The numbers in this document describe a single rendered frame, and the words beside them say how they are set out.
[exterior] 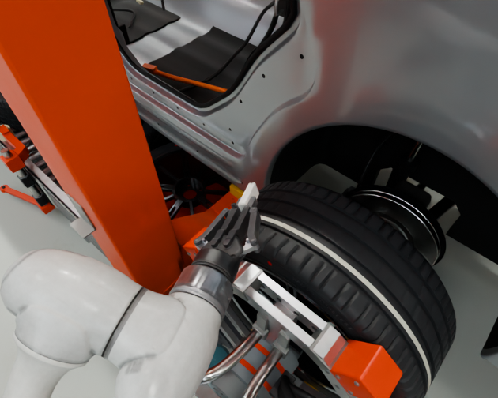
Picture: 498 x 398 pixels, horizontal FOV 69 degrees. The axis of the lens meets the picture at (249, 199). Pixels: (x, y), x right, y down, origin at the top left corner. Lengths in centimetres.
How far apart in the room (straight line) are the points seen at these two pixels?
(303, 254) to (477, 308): 163
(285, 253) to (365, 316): 19
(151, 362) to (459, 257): 208
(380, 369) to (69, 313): 50
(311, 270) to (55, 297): 44
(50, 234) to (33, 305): 193
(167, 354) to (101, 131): 40
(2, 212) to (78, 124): 207
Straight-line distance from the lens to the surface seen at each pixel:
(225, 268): 58
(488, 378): 216
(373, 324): 75
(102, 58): 64
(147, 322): 50
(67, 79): 63
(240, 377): 92
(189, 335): 50
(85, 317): 51
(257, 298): 76
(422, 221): 111
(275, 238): 77
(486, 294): 234
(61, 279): 52
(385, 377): 73
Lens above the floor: 182
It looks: 52 degrees down
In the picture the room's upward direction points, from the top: straight up
